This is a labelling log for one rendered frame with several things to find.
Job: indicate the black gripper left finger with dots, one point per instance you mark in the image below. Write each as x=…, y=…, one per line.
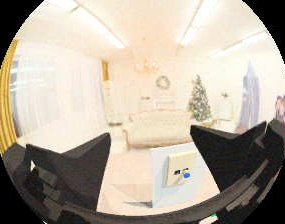
x=81, y=169

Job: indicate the grey panel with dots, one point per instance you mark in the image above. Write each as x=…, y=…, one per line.
x=167, y=165

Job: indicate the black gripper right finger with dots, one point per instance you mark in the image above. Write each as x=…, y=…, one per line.
x=224, y=152

